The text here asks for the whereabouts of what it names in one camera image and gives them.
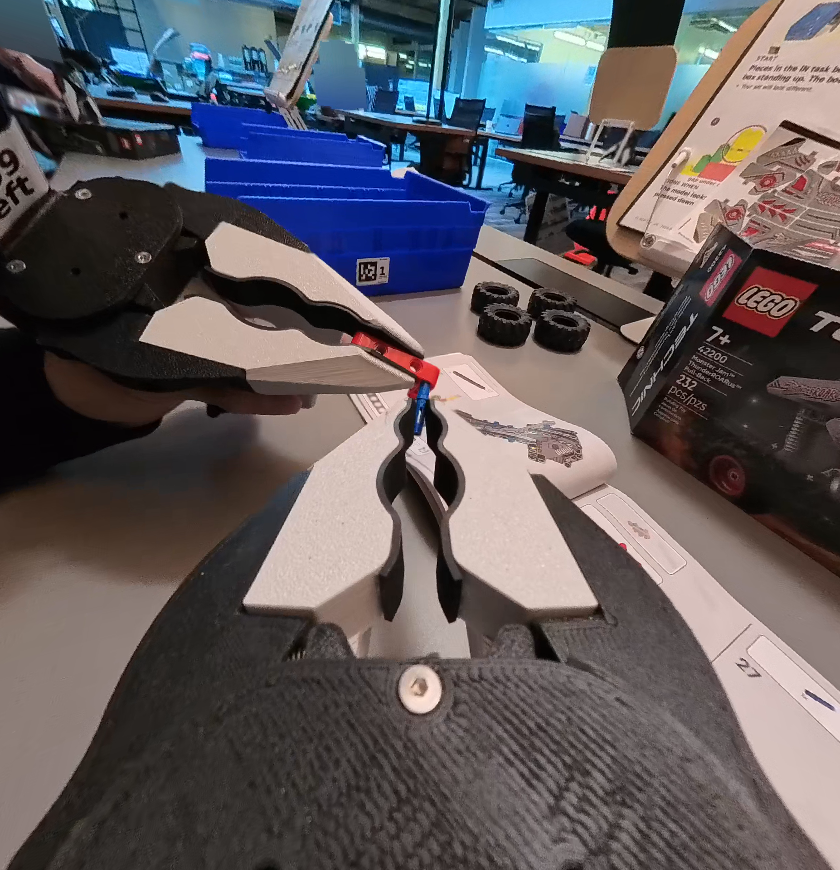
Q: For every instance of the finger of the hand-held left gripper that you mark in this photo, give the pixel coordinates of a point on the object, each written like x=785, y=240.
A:
x=202, y=333
x=290, y=268

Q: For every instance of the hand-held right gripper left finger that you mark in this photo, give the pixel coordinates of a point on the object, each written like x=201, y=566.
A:
x=324, y=544

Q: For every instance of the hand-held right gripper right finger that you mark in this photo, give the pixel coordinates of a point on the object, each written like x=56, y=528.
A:
x=522, y=544

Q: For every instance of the red angled toy beam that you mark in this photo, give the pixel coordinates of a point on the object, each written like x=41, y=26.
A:
x=392, y=355

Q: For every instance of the blue toy pin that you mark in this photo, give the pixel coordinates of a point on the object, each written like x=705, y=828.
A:
x=420, y=408

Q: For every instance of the grey desk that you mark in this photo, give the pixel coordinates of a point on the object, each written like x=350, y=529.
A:
x=154, y=544

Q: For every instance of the person's left hand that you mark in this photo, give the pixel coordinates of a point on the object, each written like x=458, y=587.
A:
x=120, y=408

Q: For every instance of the black toy set box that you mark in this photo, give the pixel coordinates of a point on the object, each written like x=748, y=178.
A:
x=732, y=380
x=120, y=139

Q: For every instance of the white instruction booklet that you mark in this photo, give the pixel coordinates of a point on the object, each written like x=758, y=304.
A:
x=583, y=448

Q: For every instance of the blue storage bin with tag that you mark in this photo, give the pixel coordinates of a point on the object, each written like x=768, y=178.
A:
x=426, y=251

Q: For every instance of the black toy tire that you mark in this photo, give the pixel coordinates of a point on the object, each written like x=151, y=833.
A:
x=562, y=331
x=494, y=297
x=550, y=302
x=505, y=325

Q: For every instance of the wooden display board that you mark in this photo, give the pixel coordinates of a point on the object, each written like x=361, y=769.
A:
x=692, y=115
x=301, y=54
x=634, y=85

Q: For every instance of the black office chair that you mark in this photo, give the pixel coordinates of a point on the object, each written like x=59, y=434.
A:
x=540, y=126
x=466, y=114

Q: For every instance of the white stand base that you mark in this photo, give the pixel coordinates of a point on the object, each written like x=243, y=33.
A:
x=639, y=332

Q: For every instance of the background office table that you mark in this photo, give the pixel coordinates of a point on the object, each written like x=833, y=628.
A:
x=569, y=163

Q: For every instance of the white sheet clip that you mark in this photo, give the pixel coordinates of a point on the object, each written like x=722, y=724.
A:
x=649, y=239

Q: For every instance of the grey red sticker sheet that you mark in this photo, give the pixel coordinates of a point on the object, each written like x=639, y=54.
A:
x=787, y=197

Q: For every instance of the white instruction sheet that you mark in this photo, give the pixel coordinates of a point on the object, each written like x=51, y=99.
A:
x=766, y=88

